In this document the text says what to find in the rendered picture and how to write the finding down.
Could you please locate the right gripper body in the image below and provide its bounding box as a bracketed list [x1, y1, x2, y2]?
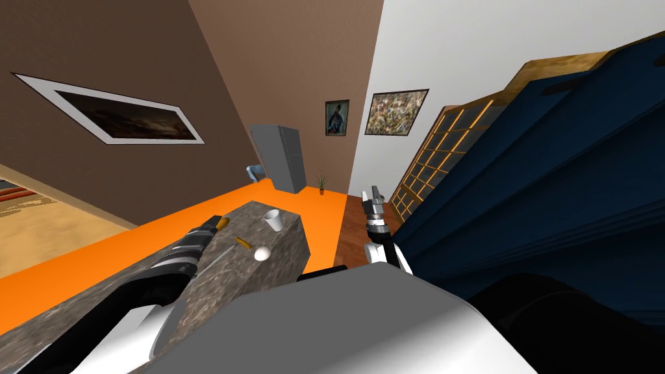
[363, 199, 387, 226]

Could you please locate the white cup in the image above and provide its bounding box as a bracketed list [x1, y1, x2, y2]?
[262, 209, 285, 232]

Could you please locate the orange lattice window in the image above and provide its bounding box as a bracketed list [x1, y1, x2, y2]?
[389, 98, 496, 224]

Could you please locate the speckled colourful picture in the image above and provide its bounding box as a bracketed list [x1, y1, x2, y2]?
[364, 88, 431, 138]

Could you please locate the small portrait picture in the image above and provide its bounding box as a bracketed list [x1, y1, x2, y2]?
[324, 99, 351, 138]

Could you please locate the grey refrigerator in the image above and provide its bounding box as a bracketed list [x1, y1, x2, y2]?
[249, 123, 308, 195]

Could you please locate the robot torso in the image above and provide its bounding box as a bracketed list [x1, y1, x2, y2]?
[139, 262, 542, 374]

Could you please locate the white framed dark picture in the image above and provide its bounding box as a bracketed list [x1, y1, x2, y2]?
[12, 72, 206, 146]

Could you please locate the dark blue cupboard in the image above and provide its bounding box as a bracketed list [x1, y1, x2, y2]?
[390, 30, 665, 329]

